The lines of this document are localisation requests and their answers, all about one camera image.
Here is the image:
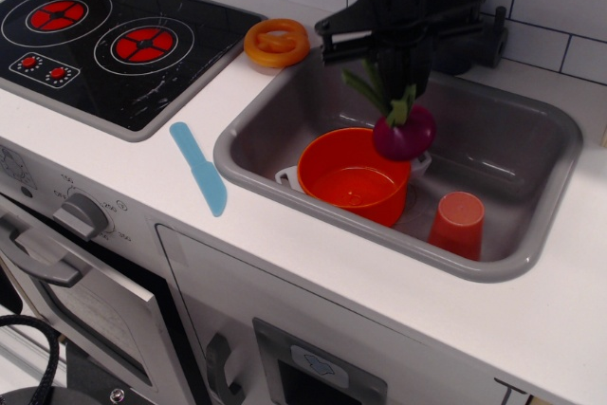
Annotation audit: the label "white cabinet door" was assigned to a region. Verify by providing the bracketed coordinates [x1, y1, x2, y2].
[156, 225, 529, 404]

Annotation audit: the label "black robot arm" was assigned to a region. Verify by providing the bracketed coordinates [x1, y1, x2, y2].
[315, 0, 485, 99]

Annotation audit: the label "orange toy pretzel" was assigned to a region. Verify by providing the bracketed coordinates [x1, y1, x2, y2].
[244, 18, 311, 68]

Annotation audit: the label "grey cabinet door handle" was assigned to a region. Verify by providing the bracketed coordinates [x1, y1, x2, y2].
[206, 333, 246, 405]

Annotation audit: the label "grey oven knob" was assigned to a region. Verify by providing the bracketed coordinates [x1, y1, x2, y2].
[52, 193, 109, 241]

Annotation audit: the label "toy oven door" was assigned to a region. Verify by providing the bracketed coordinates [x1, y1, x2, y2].
[1, 198, 194, 404]

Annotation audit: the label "black toy faucet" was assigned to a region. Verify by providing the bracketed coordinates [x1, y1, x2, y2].
[432, 5, 508, 76]

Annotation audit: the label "orange plastic cup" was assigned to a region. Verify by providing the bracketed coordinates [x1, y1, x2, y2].
[428, 192, 485, 261]

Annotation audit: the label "grey plastic sink basin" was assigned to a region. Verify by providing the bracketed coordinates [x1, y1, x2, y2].
[213, 49, 582, 283]

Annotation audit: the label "orange toy pot white handles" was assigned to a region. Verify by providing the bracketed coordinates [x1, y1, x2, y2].
[275, 128, 432, 227]

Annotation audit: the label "grey oven door handle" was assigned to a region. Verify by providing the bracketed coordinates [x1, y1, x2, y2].
[1, 213, 90, 288]

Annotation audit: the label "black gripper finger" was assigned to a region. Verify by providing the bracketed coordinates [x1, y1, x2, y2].
[376, 47, 408, 101]
[405, 39, 432, 97]

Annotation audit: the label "black toy stove top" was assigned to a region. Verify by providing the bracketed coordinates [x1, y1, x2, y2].
[1, 0, 261, 142]

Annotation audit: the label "purple toy beet green leaves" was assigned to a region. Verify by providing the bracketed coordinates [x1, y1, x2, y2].
[341, 60, 436, 161]

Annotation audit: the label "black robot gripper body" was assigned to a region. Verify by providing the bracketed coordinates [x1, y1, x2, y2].
[315, 0, 485, 64]

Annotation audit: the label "black braided cable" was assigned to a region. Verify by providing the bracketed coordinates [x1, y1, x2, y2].
[0, 314, 62, 405]

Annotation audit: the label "blue plastic toy knife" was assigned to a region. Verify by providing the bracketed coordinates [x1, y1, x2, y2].
[170, 122, 228, 217]

